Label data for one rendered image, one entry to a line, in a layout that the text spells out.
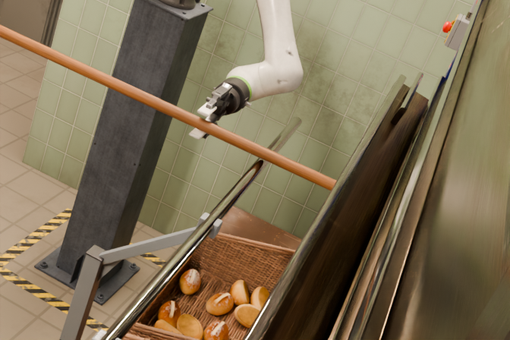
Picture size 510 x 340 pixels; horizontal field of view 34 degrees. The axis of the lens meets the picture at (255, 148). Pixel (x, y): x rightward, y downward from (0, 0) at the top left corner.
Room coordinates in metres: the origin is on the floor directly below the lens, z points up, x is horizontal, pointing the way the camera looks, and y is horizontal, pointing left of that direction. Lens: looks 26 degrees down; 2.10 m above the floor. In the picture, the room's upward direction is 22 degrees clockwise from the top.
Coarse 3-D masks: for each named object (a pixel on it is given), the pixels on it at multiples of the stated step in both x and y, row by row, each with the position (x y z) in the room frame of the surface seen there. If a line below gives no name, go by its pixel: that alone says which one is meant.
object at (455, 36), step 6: (456, 18) 2.75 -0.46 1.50; (462, 18) 2.75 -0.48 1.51; (456, 24) 2.72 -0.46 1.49; (462, 24) 2.72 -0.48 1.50; (450, 30) 2.73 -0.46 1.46; (456, 30) 2.72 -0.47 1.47; (462, 30) 2.72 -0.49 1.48; (450, 36) 2.72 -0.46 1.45; (456, 36) 2.72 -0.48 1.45; (462, 36) 2.71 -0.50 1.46; (444, 42) 2.73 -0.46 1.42; (450, 42) 2.72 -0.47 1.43; (456, 42) 2.72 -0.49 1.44; (450, 48) 2.72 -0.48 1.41; (456, 48) 2.71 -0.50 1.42
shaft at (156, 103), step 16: (0, 32) 1.98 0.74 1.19; (16, 32) 2.00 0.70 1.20; (32, 48) 1.97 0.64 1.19; (48, 48) 1.98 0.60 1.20; (64, 64) 1.96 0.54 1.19; (80, 64) 1.96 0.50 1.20; (96, 80) 1.94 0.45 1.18; (112, 80) 1.94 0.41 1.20; (128, 96) 1.93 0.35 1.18; (144, 96) 1.93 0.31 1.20; (176, 112) 1.91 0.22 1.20; (208, 128) 1.90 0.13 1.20; (224, 128) 1.91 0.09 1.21; (240, 144) 1.88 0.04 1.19; (256, 144) 1.89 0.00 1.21; (272, 160) 1.87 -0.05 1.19; (288, 160) 1.88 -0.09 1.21; (304, 176) 1.86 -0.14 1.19; (320, 176) 1.86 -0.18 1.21
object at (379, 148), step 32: (416, 96) 2.13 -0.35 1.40; (384, 128) 1.81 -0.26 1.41; (416, 128) 1.92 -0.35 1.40; (384, 160) 1.64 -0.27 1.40; (352, 192) 1.43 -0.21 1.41; (384, 192) 1.50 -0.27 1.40; (352, 224) 1.31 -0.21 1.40; (320, 256) 1.16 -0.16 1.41; (352, 256) 1.21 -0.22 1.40; (320, 288) 1.08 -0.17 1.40; (288, 320) 0.97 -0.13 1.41; (320, 320) 1.00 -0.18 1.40
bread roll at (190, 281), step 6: (192, 270) 2.08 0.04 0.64; (186, 276) 2.05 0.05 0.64; (192, 276) 2.06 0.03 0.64; (198, 276) 2.07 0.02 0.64; (180, 282) 2.04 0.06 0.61; (186, 282) 2.03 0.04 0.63; (192, 282) 2.04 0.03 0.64; (198, 282) 2.06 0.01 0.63; (180, 288) 2.04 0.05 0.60; (186, 288) 2.02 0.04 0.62; (192, 288) 2.03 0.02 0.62; (198, 288) 2.05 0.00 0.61
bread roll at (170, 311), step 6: (162, 306) 1.89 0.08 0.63; (168, 306) 1.88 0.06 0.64; (174, 306) 1.89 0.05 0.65; (162, 312) 1.87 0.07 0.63; (168, 312) 1.86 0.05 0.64; (174, 312) 1.87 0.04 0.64; (180, 312) 1.90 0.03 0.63; (162, 318) 1.85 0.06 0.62; (168, 318) 1.85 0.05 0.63; (174, 318) 1.85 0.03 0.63; (174, 324) 1.85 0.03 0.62
